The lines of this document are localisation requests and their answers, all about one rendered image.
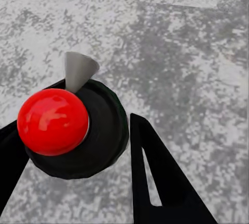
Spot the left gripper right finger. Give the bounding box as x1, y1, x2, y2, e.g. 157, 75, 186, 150
129, 113, 217, 224

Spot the insectifuge atomizer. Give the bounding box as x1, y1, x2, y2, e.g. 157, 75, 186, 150
17, 51, 130, 180

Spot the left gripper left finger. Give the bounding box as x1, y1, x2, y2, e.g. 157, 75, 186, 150
0, 120, 30, 216

